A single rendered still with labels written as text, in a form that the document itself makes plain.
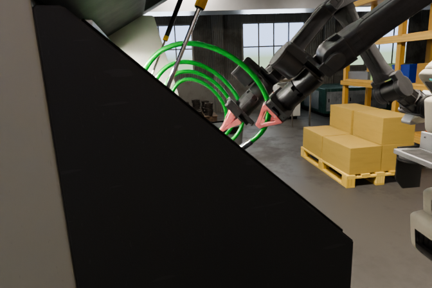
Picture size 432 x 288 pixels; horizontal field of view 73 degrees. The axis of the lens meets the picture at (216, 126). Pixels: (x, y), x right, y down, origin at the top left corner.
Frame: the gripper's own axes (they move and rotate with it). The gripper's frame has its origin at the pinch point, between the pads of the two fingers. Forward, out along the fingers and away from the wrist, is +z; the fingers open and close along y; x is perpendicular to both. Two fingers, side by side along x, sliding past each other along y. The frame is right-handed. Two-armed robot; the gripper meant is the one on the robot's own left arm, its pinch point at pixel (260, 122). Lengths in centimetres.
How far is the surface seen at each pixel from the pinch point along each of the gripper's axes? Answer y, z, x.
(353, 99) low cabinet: -675, 152, 170
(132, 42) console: -20, 26, -54
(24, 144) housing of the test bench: 47, 6, -26
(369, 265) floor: -95, 72, 129
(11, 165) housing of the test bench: 49, 9, -25
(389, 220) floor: -162, 70, 150
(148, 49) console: -23, 25, -48
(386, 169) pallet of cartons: -250, 71, 153
